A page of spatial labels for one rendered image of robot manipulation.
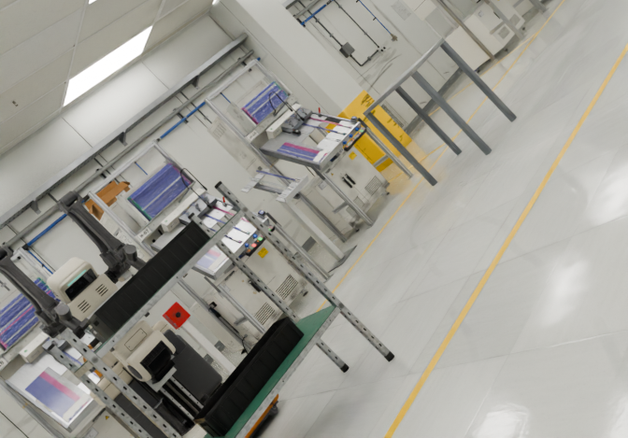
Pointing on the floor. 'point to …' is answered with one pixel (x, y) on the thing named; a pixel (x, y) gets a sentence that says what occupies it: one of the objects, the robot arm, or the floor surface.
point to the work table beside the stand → (438, 105)
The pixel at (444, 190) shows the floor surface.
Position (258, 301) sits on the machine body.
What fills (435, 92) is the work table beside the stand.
